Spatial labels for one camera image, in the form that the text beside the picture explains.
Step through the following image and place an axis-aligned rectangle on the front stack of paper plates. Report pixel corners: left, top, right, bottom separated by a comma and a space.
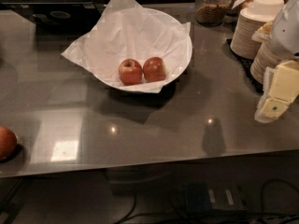
250, 42, 282, 84

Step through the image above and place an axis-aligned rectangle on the black tray under plates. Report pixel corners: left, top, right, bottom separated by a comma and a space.
230, 49, 263, 95

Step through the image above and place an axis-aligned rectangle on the stack of paper plates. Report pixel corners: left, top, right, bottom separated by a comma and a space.
250, 42, 282, 84
230, 8, 273, 60

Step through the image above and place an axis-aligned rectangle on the black cable under table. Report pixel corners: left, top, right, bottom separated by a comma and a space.
111, 178, 299, 224

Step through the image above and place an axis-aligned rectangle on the glass jar with grains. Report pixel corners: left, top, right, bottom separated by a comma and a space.
194, 0, 232, 26

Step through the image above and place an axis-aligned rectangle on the rear stack of paper plates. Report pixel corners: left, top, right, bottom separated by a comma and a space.
230, 8, 273, 60

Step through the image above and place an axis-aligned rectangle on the red apple at table edge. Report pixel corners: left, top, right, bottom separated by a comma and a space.
0, 126, 17, 161

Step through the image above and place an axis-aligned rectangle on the white paper bowl on stack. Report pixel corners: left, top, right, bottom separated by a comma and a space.
241, 0, 284, 21

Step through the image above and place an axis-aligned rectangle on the white paper liner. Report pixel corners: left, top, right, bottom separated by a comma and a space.
62, 0, 192, 93

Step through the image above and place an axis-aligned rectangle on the dark box under table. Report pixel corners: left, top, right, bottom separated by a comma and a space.
184, 183, 248, 214

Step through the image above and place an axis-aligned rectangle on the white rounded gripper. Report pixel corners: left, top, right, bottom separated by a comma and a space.
251, 0, 299, 123

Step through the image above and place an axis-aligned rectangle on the red apple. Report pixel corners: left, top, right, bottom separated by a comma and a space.
119, 59, 143, 86
143, 57, 166, 82
0, 126, 17, 161

